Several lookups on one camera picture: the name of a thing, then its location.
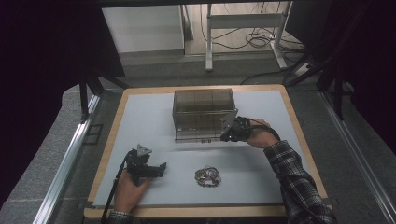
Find white table mat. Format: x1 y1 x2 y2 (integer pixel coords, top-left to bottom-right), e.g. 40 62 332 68
92 90 321 208

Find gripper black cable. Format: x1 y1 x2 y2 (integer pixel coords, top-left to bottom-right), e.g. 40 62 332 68
247 118 282 142
100 151 129 224

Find brown translucent drawer box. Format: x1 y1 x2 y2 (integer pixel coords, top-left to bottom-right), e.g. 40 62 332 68
172 88 238 144

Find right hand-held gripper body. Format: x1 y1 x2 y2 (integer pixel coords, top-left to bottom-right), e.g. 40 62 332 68
220 108 251 143

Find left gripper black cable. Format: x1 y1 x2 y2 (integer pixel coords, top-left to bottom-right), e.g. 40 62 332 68
100 151 129 224

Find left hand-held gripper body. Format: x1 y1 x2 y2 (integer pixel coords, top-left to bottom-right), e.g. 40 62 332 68
125 143 153 189

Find aluminium rail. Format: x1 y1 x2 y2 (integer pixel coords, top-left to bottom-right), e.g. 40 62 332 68
319 91 396 224
32 94 101 224

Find tangle of bracelets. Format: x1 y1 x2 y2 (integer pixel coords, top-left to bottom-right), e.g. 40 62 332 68
194 165 222 189

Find black curtain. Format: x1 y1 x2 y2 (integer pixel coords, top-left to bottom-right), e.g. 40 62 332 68
0 0 126 208
285 0 396 154

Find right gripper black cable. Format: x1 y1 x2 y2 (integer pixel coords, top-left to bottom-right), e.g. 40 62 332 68
247 118 282 142

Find black floor cables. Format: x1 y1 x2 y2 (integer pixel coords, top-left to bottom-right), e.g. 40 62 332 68
199 2 307 63

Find white cabinet panel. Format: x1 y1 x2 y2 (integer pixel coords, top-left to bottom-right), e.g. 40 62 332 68
102 4 186 54

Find white metal desk frame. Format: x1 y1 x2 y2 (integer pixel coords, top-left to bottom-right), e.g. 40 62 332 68
205 1 293 73

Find person's left hand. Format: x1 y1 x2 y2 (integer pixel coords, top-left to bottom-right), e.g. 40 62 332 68
114 170 152 215

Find person's right hand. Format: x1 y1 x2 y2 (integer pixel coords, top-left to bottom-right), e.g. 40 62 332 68
246 118 280 149

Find white power strip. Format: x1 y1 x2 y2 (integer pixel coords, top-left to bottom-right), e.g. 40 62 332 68
293 63 313 77

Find black metal stand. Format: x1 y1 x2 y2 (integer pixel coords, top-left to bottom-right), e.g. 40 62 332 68
285 54 357 121
78 72 131 124

